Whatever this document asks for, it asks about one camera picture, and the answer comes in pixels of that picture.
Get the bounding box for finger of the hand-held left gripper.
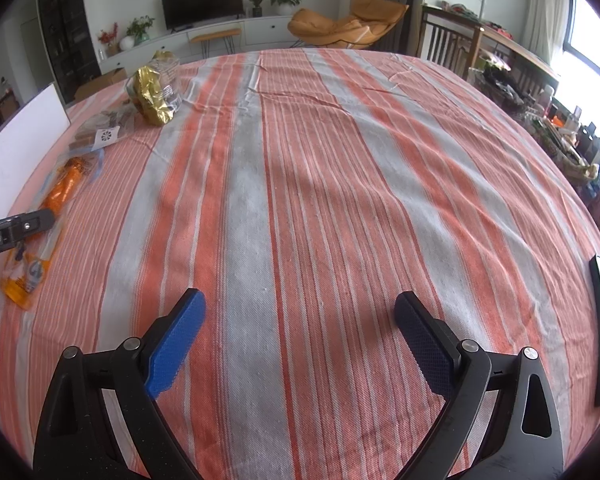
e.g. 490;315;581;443
7;208;57;247

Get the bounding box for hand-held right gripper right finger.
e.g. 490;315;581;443
393;290;566;480

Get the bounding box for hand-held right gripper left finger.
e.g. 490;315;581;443
32;287;207;480

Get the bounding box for clear orange snack packet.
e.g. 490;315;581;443
0;152;106;311

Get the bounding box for white board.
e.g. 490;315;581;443
0;82;72;231

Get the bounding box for clear biscuit packet white label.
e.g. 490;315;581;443
69;107;133;153

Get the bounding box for cardboard box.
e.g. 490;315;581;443
72;67;128;103

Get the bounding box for orange grey striped tablecloth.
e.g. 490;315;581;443
0;49;600;480

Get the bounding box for gold foil snack bag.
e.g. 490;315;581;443
125;50;183;127

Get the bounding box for red flowers in vase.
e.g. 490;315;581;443
97;22;120;57

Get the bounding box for black bookshelf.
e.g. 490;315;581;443
35;0;102;106

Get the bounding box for green plant in white vase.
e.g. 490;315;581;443
119;15;156;51

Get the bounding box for pile of assorted goods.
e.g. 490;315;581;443
467;57;600;256

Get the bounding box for wooden bench with hairpin legs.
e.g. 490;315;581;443
187;27;243;58

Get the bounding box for black television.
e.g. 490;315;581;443
160;0;246;30

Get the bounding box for white television cabinet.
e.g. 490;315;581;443
99;15;301;73

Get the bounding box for dark wooden chair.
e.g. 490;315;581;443
419;5;486;78

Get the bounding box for dark wooden table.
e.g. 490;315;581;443
472;22;561;96

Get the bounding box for orange lounge chair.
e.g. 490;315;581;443
287;0;410;51

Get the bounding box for white sheer curtain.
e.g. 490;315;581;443
522;0;576;66

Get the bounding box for window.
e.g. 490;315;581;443
565;0;600;91

